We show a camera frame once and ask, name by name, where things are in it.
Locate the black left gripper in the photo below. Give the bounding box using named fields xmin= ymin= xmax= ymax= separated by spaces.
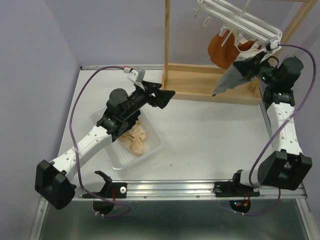
xmin=122 ymin=80 xmax=176 ymax=120

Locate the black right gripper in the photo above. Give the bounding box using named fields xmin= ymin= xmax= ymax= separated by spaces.
xmin=233 ymin=51 xmax=280 ymax=87

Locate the grey underwear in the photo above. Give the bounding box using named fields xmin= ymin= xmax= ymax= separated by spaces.
xmin=212 ymin=49 xmax=265 ymax=96

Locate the beige striped underwear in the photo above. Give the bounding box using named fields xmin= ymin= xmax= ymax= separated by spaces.
xmin=118 ymin=121 xmax=147 ymax=156

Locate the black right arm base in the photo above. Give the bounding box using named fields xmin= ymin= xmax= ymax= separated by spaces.
xmin=213 ymin=180 xmax=260 ymax=198

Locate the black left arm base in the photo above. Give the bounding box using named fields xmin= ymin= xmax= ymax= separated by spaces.
xmin=93 ymin=170 xmax=128 ymax=200

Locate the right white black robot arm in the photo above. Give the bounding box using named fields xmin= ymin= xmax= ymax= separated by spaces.
xmin=230 ymin=52 xmax=312 ymax=195

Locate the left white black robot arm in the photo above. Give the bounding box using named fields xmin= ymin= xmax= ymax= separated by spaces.
xmin=34 ymin=81 xmax=176 ymax=210

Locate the orange underwear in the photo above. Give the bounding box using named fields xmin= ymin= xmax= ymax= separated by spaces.
xmin=207 ymin=30 xmax=255 ymax=70

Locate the white plastic clip hanger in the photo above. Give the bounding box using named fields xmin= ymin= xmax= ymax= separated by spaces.
xmin=195 ymin=0 xmax=283 ymax=46

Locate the clear plastic basket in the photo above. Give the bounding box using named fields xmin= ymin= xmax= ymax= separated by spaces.
xmin=104 ymin=106 xmax=164 ymax=171

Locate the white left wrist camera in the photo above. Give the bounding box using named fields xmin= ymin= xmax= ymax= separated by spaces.
xmin=123 ymin=66 xmax=145 ymax=91

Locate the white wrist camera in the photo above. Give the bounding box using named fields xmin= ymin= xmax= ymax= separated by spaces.
xmin=264 ymin=36 xmax=282 ymax=58
xmin=123 ymin=66 xmax=145 ymax=91

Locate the wooden hanger stand frame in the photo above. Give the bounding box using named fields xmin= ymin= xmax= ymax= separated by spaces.
xmin=162 ymin=0 xmax=316 ymax=105

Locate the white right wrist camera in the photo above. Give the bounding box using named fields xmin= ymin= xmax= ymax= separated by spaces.
xmin=264 ymin=36 xmax=282 ymax=58

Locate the aluminium mounting rail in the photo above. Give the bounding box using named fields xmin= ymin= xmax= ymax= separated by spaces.
xmin=39 ymin=177 xmax=308 ymax=201

